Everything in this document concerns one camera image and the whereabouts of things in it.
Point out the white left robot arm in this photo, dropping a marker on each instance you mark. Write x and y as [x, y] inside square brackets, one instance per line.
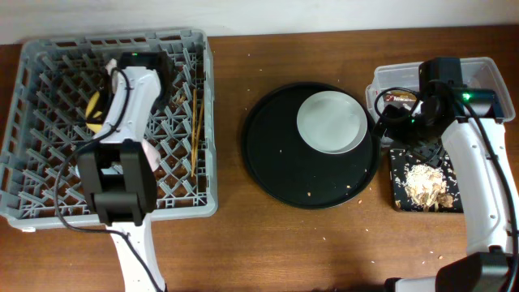
[116, 168]

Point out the yellow bowl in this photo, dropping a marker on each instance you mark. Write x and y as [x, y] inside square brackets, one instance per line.
[94, 111]

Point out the food scraps pile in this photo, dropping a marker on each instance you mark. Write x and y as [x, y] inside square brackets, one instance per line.
[425, 188]

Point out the white round plate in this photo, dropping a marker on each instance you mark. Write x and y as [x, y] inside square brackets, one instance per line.
[331, 122]

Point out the gold foil wrapper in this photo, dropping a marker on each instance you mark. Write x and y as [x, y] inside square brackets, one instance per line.
[399, 97]

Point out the black rectangular tray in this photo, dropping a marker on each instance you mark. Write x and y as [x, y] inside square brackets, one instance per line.
[405, 162]

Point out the clear plastic waste bin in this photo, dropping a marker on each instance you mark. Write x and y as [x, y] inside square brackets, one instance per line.
[481, 72]

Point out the grey plastic dishwasher rack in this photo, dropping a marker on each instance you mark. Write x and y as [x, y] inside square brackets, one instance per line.
[55, 80]

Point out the wooden chopstick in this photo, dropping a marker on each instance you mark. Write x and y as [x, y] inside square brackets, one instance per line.
[193, 127]
[197, 137]

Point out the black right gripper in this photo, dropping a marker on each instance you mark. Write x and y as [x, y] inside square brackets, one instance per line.
[400, 116]

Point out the pink plastic cup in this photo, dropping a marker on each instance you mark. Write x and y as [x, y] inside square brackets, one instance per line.
[152, 155]

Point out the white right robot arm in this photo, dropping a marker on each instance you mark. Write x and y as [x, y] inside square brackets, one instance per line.
[469, 125]

